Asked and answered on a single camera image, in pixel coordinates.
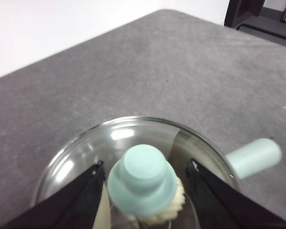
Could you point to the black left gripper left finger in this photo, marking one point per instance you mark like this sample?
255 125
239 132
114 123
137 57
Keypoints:
69 205

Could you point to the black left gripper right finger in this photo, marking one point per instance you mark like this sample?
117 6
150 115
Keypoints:
219 205

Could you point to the swirled white steamed bun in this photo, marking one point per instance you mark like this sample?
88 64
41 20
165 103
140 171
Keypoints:
176 205

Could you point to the glass pot lid green knob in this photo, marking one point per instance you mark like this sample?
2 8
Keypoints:
143 174

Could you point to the mint green steamer pot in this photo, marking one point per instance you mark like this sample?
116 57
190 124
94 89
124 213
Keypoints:
252 157

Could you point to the black metal stand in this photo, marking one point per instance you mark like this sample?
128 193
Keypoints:
236 12

